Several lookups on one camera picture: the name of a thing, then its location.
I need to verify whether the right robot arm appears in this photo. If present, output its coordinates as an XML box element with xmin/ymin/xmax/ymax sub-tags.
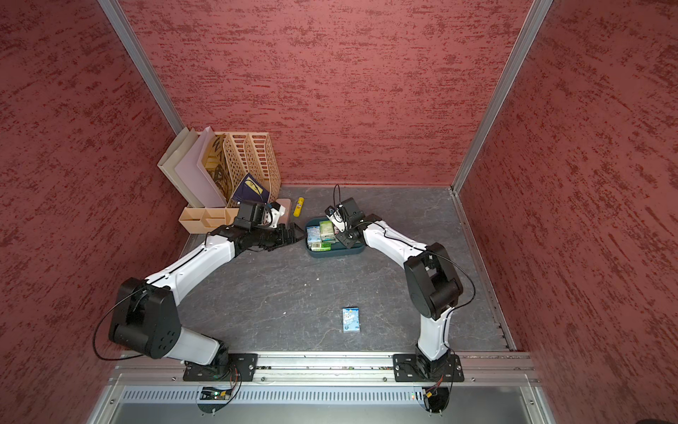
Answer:
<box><xmin>330</xmin><ymin>216</ymin><xmax>464</xmax><ymax>365</ymax></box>

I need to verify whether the teal storage box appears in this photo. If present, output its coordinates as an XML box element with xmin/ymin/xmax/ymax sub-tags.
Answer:
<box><xmin>305</xmin><ymin>217</ymin><xmax>367</xmax><ymax>259</ymax></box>

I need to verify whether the green tissue pack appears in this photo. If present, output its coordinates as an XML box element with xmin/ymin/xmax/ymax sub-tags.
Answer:
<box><xmin>319</xmin><ymin>220</ymin><xmax>335</xmax><ymax>243</ymax></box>
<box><xmin>309</xmin><ymin>242</ymin><xmax>332</xmax><ymax>252</ymax></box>

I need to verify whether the beige folder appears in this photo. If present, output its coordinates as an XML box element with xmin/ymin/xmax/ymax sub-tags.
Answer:
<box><xmin>157</xmin><ymin>126</ymin><xmax>205</xmax><ymax>208</ymax></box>

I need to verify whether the gold patterned book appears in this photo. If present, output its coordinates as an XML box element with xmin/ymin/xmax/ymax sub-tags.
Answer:
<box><xmin>202</xmin><ymin>134</ymin><xmax>232</xmax><ymax>203</ymax></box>

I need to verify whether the aluminium front rail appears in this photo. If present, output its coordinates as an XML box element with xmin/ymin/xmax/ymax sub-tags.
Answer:
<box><xmin>90</xmin><ymin>352</ymin><xmax>554</xmax><ymax>423</ymax></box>

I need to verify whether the beige desk file organizer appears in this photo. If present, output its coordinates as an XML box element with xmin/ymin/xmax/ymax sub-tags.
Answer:
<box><xmin>158</xmin><ymin>128</ymin><xmax>282</xmax><ymax>234</ymax></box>

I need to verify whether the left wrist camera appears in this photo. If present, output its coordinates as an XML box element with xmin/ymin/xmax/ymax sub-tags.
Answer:
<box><xmin>233</xmin><ymin>201</ymin><xmax>278</xmax><ymax>230</ymax></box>

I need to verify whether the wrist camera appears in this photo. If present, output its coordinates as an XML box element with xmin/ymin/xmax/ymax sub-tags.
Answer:
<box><xmin>233</xmin><ymin>201</ymin><xmax>278</xmax><ymax>230</ymax></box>
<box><xmin>325</xmin><ymin>197</ymin><xmax>365</xmax><ymax>232</ymax></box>

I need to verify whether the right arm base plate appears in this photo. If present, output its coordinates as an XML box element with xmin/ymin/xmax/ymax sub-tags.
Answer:
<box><xmin>392</xmin><ymin>353</ymin><xmax>464</xmax><ymax>383</ymax></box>

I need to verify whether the blue tissue pack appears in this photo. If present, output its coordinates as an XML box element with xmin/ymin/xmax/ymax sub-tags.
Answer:
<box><xmin>342</xmin><ymin>307</ymin><xmax>360</xmax><ymax>332</ymax></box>
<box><xmin>307</xmin><ymin>225</ymin><xmax>322</xmax><ymax>250</ymax></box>

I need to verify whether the pink folder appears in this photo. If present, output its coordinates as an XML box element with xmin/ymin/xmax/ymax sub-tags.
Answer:
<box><xmin>175</xmin><ymin>126</ymin><xmax>226</xmax><ymax>208</ymax></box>

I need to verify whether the green tissue pack bottom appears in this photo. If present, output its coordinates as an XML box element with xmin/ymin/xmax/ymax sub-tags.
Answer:
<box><xmin>309</xmin><ymin>242</ymin><xmax>332</xmax><ymax>252</ymax></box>

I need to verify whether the pink eraser case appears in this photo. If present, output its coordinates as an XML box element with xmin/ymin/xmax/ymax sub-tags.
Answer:
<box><xmin>271</xmin><ymin>199</ymin><xmax>291</xmax><ymax>225</ymax></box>

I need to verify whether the blue tissue pack bottom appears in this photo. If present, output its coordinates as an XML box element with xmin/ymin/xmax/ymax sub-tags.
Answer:
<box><xmin>342</xmin><ymin>307</ymin><xmax>360</xmax><ymax>332</ymax></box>

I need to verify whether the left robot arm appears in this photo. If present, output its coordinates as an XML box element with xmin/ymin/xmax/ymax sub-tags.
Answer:
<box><xmin>109</xmin><ymin>224</ymin><xmax>305</xmax><ymax>375</ymax></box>

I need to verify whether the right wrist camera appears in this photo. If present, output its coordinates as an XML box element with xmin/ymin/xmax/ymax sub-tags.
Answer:
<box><xmin>325</xmin><ymin>197</ymin><xmax>365</xmax><ymax>232</ymax></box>

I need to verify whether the dark blue notebook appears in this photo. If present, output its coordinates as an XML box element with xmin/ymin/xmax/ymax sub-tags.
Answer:
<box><xmin>231</xmin><ymin>173</ymin><xmax>270</xmax><ymax>204</ymax></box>

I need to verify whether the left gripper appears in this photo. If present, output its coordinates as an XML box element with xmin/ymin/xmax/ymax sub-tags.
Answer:
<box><xmin>251</xmin><ymin>223</ymin><xmax>307</xmax><ymax>250</ymax></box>

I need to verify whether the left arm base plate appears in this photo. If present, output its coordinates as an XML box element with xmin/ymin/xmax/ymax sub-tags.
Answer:
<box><xmin>183</xmin><ymin>353</ymin><xmax>259</xmax><ymax>383</ymax></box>

